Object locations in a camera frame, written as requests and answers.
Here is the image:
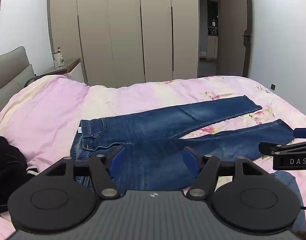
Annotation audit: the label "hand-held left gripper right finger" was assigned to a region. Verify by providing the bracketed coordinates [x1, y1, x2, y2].
[183, 146, 269, 200]

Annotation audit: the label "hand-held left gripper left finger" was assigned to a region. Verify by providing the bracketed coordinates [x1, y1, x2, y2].
[40, 145, 125, 199]

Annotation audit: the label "blue denim pants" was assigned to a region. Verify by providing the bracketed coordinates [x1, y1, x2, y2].
[69, 95, 298, 191]

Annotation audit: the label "person's leg in light jeans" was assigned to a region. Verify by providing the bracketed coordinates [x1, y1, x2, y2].
[273, 169, 306, 232]

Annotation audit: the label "pink floral bed cover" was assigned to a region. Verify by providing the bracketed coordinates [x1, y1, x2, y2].
[0, 74, 306, 240]

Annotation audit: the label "wooden nightstand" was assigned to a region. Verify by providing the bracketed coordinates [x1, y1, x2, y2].
[40, 58, 85, 83]

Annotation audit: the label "black garment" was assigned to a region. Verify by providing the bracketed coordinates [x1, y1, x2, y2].
[0, 135, 40, 213]

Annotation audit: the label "clear bottle with green label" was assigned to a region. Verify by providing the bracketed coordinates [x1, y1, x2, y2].
[57, 47, 65, 66]

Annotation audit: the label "grey-brown door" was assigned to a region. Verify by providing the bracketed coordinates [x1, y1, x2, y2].
[216, 0, 253, 78]

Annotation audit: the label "beige wardrobe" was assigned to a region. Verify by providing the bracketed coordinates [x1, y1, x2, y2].
[46, 0, 200, 88]

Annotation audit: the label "hallway cabinet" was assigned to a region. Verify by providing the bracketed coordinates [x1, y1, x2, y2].
[206, 0, 219, 60]

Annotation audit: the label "grey padded headboard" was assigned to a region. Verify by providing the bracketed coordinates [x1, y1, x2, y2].
[0, 46, 36, 117]

